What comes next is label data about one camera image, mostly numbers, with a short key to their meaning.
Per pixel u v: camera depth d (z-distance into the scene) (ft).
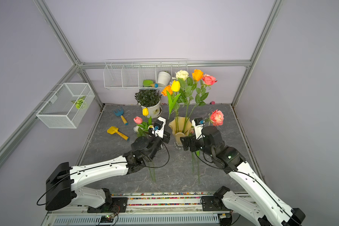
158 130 1.79
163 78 3.07
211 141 1.63
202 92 2.45
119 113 3.78
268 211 1.26
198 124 1.93
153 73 2.94
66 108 2.71
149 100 3.34
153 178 2.71
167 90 2.48
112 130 3.41
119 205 2.41
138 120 2.34
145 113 2.51
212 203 2.42
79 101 2.65
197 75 2.42
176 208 2.42
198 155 3.00
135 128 3.25
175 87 1.81
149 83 3.22
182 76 2.33
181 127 2.85
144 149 1.63
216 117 2.04
